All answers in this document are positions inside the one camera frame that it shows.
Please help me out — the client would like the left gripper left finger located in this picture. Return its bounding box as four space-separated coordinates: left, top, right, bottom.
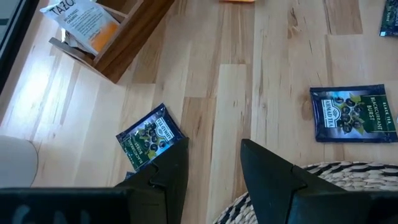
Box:
115 138 190 224

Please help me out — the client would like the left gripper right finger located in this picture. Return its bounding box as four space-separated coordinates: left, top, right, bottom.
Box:
240 138 345 224

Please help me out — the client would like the dark blackcurrant tea packet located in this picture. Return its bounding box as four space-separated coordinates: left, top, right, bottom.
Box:
379 0 398 37
115 103 187 172
309 84 398 144

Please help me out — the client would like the wooden tea organizer box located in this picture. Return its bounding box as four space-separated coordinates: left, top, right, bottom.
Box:
48 0 175 84

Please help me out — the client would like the round woven straw placemat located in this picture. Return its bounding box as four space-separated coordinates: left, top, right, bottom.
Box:
212 161 398 224

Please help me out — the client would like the black metal table frame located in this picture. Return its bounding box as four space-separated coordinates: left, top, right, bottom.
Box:
0 0 40 94

